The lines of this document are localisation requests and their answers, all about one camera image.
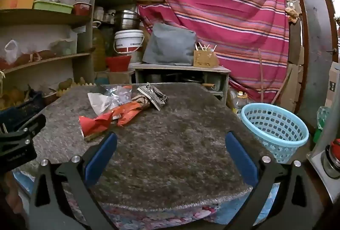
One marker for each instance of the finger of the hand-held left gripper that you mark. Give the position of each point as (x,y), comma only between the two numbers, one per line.
(35,123)

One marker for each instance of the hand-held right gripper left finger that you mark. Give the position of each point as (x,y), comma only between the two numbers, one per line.
(102,158)

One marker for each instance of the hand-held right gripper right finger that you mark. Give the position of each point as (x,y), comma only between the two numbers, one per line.
(241,158)

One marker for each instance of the red foil wrapper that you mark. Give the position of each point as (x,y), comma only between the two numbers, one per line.
(103,119)

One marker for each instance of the light blue plastic basket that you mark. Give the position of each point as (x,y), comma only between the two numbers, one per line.
(276,129)

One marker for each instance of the clear plastic bag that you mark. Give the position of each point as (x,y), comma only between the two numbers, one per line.
(106,99)

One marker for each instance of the brown paper wrapper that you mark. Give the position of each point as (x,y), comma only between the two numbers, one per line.
(140,99)

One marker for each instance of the black white striped wrapper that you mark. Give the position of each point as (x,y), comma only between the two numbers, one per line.
(154,95)

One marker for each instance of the dark blue plastic crate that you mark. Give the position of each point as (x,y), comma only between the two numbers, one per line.
(21,110)

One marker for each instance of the small woven basket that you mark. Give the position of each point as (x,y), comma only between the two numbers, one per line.
(50,99)

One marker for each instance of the yellow capped oil bottle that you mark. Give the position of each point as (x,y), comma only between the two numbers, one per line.
(241,101)

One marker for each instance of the yellow egg tray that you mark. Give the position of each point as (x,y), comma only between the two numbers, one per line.
(79,85)

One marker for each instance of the sweet potato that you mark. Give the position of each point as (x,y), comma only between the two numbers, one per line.
(45,54)

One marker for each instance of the grey shaggy mat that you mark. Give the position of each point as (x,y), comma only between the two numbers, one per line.
(172,139)

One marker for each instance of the white plastic bag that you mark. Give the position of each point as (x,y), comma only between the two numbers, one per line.
(12,53)

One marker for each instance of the brown cardboard box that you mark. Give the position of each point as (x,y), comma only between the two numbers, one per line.
(119,77)

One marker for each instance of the clear plastic storage container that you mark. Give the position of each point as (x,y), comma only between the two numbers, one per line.
(63,45)

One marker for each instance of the green plastic bottle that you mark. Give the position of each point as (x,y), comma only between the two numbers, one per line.
(322,121)

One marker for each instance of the red woven basket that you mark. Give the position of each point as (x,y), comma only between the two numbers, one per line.
(118,63)

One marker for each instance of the large cooking oil bottle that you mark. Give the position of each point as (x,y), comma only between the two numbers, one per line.
(98,49)

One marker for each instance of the curved wooden shelf unit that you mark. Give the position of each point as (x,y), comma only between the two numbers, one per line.
(39,18)

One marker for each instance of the small cardboard box with sticks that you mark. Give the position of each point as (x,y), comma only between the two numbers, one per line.
(204,59)

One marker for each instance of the low wooden cabinet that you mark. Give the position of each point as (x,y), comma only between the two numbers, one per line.
(180,68)

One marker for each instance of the white cardboard box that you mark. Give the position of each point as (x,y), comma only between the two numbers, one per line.
(333,86)

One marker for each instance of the green plastic tray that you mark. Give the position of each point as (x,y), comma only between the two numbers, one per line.
(53,6)

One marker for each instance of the white plastic bucket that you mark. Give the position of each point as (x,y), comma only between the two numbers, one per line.
(128,41)

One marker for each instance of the yellow cardboard box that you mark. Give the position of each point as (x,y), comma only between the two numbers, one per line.
(16,2)

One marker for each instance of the red plastic container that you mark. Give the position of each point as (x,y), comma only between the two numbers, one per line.
(81,9)

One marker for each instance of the grey fabric cover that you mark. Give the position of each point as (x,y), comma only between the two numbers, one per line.
(170,43)

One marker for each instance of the wooden framed door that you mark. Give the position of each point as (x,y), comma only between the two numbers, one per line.
(314,46)

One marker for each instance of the steel stock pot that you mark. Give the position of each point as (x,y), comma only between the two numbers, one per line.
(127,20)

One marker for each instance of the red striped curtain cloth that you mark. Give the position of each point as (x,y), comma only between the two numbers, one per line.
(212,6)

